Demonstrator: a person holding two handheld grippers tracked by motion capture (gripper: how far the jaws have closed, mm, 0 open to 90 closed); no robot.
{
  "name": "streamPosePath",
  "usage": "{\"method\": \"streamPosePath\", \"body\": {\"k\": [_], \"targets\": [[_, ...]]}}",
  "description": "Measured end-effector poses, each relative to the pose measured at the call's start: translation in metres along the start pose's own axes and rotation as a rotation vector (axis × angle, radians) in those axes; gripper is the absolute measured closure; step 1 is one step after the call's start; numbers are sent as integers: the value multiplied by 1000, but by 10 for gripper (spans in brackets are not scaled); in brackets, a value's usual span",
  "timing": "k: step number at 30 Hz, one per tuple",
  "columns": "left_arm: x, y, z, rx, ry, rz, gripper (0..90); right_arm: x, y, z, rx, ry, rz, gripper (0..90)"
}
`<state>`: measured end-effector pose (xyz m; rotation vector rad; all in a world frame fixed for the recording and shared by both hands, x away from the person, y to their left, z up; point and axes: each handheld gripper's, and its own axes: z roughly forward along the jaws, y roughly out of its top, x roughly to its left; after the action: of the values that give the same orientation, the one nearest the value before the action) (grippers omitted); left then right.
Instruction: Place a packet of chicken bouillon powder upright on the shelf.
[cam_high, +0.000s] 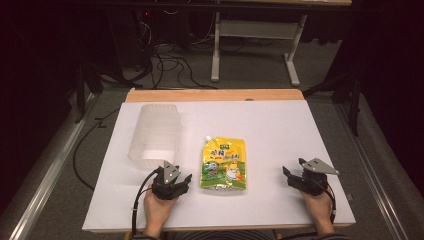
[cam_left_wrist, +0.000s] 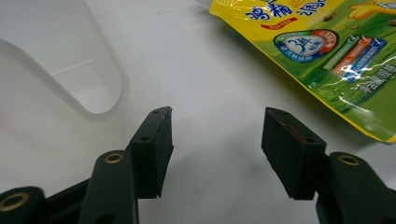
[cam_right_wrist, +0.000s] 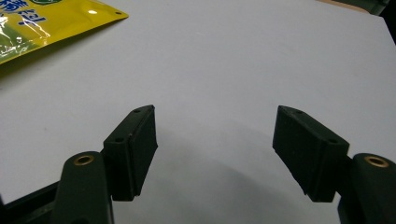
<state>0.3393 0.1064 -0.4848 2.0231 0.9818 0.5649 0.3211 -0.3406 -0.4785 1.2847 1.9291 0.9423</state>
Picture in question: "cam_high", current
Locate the bundle of black floor cables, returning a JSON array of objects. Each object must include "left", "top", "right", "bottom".
[{"left": 133, "top": 19, "right": 218, "bottom": 90}]

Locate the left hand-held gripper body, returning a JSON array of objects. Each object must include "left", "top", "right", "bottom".
[{"left": 151, "top": 160, "right": 188, "bottom": 201}]

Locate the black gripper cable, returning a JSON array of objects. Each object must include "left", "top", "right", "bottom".
[
  {"left": 131, "top": 169, "right": 162, "bottom": 238},
  {"left": 311, "top": 179, "right": 337, "bottom": 225}
]

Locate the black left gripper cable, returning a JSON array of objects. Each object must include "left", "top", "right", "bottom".
[{"left": 131, "top": 169, "right": 162, "bottom": 238}]

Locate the white metal desk frame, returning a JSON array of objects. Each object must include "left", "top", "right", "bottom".
[{"left": 210, "top": 11, "right": 308, "bottom": 88}]

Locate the person's right hand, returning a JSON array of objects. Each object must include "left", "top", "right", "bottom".
[{"left": 300, "top": 186, "right": 336, "bottom": 235}]

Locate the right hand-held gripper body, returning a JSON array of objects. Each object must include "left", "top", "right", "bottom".
[{"left": 287, "top": 157, "right": 340, "bottom": 197}]

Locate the metal floor rail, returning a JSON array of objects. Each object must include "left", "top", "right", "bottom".
[
  {"left": 0, "top": 93, "right": 98, "bottom": 240},
  {"left": 333, "top": 101, "right": 424, "bottom": 240}
]

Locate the thin black floor cable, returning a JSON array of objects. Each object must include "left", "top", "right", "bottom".
[{"left": 72, "top": 107, "right": 120, "bottom": 192}]

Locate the translucent plastic container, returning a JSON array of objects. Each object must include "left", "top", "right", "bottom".
[{"left": 127, "top": 103, "right": 182, "bottom": 172}]

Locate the yellow spouted food pouch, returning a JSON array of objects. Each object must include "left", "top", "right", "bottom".
[{"left": 199, "top": 135, "right": 248, "bottom": 192}]

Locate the white table mat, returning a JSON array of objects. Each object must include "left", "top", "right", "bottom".
[{"left": 81, "top": 100, "right": 357, "bottom": 233}]

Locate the person's left hand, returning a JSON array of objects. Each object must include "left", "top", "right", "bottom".
[{"left": 143, "top": 191, "right": 180, "bottom": 235}]

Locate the black metal stand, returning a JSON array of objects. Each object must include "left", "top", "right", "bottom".
[
  {"left": 302, "top": 71, "right": 364, "bottom": 138},
  {"left": 73, "top": 56, "right": 105, "bottom": 125}
]

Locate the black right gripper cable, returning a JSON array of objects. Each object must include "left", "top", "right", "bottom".
[{"left": 311, "top": 179, "right": 337, "bottom": 225}]

